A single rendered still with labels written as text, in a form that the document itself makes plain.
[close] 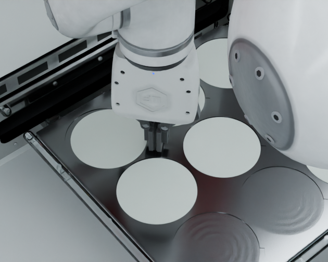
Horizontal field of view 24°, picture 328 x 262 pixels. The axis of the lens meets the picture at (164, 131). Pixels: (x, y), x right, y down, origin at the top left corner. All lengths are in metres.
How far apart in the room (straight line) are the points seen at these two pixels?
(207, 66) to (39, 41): 0.25
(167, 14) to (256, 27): 0.45
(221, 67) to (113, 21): 0.35
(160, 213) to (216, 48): 0.30
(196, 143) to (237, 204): 0.11
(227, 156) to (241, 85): 0.64
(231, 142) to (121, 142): 0.14
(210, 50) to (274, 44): 0.79
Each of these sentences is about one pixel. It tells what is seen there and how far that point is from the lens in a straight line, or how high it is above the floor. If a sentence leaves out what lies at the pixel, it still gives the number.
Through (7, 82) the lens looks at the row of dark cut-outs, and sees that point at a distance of 0.98.
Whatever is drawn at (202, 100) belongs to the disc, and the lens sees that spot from 1.03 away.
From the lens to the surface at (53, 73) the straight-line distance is 1.01.
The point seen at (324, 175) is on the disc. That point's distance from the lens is 0.97.
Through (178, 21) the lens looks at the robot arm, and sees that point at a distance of 0.78.
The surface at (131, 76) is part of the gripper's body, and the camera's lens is 0.85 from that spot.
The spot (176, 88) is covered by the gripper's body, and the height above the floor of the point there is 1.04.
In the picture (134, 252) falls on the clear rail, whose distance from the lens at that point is 0.88.
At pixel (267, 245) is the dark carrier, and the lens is 0.90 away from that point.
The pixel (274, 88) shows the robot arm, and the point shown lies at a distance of 0.31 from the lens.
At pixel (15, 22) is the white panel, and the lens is 0.93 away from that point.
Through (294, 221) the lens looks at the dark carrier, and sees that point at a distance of 0.92.
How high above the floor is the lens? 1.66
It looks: 50 degrees down
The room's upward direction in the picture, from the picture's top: straight up
